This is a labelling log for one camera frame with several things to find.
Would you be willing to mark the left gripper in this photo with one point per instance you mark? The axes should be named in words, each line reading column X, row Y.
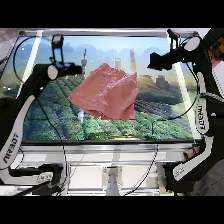
column 70, row 69

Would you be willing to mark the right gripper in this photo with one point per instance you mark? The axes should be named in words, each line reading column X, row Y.
column 160, row 61

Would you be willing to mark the red garment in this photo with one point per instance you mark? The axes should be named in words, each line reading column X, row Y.
column 108, row 93

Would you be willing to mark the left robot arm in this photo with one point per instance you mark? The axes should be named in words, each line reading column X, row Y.
column 15, row 116

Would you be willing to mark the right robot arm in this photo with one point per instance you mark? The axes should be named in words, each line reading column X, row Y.
column 200, row 156

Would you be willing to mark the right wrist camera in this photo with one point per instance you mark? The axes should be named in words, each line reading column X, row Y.
column 174, row 40

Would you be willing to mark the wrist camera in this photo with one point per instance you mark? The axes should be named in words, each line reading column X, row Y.
column 174, row 40
column 57, row 41

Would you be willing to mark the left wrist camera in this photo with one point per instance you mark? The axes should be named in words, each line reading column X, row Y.
column 57, row 41

